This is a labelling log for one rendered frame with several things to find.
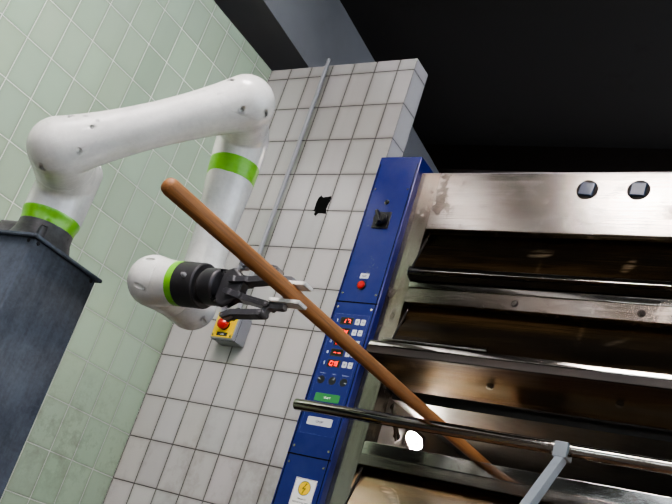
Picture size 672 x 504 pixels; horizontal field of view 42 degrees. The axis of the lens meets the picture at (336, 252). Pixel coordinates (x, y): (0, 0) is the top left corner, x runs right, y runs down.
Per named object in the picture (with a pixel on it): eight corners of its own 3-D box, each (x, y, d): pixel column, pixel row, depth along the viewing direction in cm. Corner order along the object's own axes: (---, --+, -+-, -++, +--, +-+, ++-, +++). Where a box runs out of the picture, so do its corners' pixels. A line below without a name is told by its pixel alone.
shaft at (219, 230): (169, 191, 133) (176, 174, 134) (155, 191, 135) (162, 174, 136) (510, 489, 263) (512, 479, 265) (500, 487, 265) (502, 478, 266)
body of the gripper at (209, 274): (224, 275, 180) (261, 278, 175) (210, 313, 177) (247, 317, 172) (203, 258, 174) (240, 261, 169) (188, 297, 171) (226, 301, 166)
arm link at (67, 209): (10, 203, 185) (47, 127, 192) (22, 230, 200) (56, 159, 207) (69, 223, 186) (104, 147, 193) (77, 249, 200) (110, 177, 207)
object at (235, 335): (220, 345, 303) (230, 318, 307) (243, 348, 298) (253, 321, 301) (208, 337, 298) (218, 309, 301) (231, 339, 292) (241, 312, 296)
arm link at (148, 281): (108, 292, 180) (127, 244, 184) (147, 316, 190) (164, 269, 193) (159, 298, 172) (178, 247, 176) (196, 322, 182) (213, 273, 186)
